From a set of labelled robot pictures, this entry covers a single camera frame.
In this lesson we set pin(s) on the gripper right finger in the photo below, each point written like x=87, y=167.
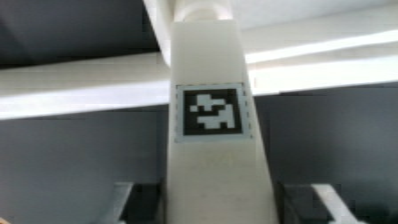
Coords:
x=334, y=205

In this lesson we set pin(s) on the white desk top tray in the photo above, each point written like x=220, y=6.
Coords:
x=288, y=27

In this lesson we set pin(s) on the white leg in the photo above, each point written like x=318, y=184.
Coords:
x=219, y=183

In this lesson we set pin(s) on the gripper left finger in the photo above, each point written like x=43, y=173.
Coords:
x=116, y=204

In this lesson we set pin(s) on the white front fence bar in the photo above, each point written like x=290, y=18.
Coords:
x=123, y=82

